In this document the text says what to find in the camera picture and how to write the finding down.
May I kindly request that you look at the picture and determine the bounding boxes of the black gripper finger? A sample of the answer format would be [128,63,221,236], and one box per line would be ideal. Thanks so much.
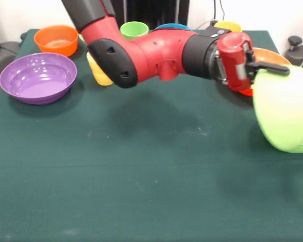
[245,62,291,76]

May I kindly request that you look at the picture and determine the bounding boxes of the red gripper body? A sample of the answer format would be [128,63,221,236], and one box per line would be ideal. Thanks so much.
[217,32,256,91]

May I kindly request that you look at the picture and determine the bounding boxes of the large orange plastic bowl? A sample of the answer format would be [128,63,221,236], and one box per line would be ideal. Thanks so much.
[238,47,292,97]

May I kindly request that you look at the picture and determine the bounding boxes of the yellow plastic cup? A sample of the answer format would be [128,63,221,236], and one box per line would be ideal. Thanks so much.
[214,21,243,33]
[86,51,114,86]

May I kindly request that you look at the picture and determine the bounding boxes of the black knobbed equipment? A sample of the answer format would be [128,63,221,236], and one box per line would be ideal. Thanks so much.
[285,36,303,69]

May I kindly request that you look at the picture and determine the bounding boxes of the blue plastic bowl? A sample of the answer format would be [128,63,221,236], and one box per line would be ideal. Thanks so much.
[154,23,194,32]

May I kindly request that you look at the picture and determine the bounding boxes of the green plastic cup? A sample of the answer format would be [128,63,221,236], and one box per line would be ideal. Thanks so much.
[120,21,149,41]

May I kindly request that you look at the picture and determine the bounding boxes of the dark green table cloth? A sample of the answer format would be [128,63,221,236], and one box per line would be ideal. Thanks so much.
[0,29,303,242]

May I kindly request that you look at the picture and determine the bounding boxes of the small orange plastic bowl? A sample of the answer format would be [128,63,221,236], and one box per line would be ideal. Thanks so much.
[34,25,79,57]

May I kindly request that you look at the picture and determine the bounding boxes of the purple plastic bowl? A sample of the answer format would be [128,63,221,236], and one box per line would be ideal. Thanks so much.
[0,52,78,105]

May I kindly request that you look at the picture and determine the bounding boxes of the thin black cable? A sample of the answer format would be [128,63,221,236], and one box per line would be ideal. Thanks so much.
[218,0,227,23]

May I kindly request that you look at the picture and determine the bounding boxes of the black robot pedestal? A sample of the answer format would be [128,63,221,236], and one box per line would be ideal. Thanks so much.
[100,0,190,29]

